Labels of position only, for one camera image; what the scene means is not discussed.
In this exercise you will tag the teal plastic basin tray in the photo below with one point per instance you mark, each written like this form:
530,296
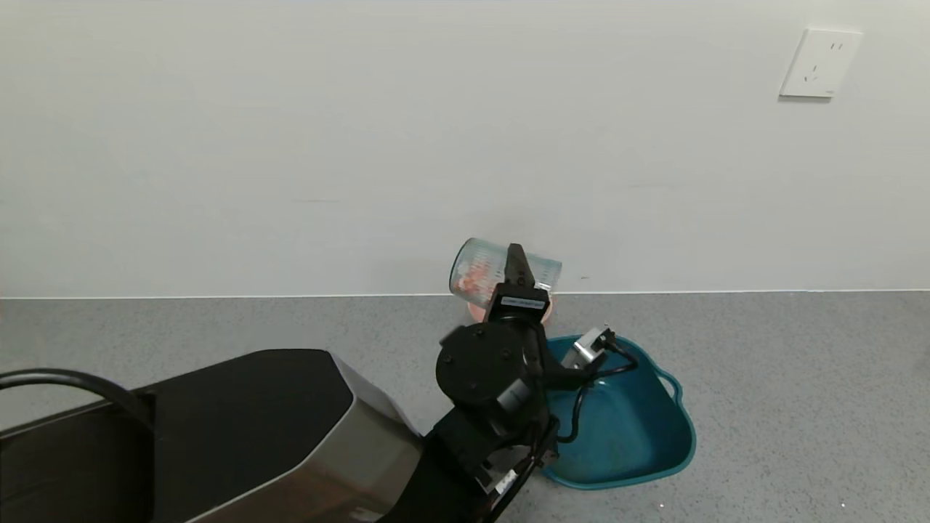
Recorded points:
632,436

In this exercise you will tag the pink ribbed bowl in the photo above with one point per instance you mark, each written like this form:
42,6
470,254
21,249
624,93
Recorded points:
477,312

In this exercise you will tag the white wall socket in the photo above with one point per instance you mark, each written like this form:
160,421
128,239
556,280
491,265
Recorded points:
819,64

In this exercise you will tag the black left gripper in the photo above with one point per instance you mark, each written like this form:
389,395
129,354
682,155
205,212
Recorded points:
516,316

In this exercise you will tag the transparent teal ribbed cup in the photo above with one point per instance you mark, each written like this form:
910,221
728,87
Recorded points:
545,272

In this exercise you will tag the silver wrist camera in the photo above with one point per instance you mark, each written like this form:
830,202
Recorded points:
585,352

